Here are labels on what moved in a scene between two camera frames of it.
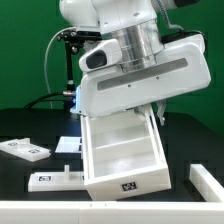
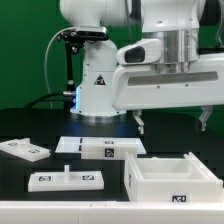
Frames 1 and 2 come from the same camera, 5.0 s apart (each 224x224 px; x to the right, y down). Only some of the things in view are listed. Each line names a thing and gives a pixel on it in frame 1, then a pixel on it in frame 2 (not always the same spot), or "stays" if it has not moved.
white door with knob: [57, 181] stays
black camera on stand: [72, 37] stays
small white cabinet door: [23, 148] stays
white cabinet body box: [121, 154] -> [170, 180]
